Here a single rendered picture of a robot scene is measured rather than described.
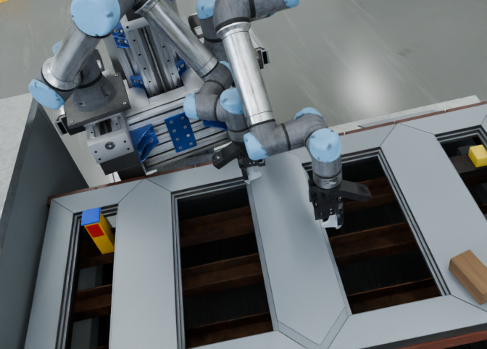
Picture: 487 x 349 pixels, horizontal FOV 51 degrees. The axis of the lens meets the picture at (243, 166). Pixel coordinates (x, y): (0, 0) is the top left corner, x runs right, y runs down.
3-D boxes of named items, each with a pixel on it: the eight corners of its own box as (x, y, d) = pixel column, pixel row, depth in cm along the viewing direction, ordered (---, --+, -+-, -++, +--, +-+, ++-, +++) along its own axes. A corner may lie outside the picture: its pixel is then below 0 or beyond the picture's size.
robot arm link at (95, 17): (77, 90, 175) (144, -11, 135) (53, 119, 166) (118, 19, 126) (46, 68, 172) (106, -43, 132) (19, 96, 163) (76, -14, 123)
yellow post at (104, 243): (119, 256, 178) (98, 222, 164) (105, 259, 178) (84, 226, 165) (119, 245, 181) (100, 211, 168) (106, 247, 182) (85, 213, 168)
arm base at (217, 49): (199, 50, 194) (193, 27, 187) (236, 37, 196) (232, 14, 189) (210, 70, 184) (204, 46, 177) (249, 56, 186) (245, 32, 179)
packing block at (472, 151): (490, 164, 166) (493, 156, 163) (475, 167, 166) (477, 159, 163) (482, 152, 170) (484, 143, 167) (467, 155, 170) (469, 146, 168)
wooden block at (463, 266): (500, 295, 127) (504, 284, 124) (480, 305, 126) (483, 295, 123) (467, 259, 135) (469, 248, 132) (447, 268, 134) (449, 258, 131)
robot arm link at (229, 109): (222, 84, 147) (250, 86, 144) (229, 114, 154) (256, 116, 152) (212, 102, 142) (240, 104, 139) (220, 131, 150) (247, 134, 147)
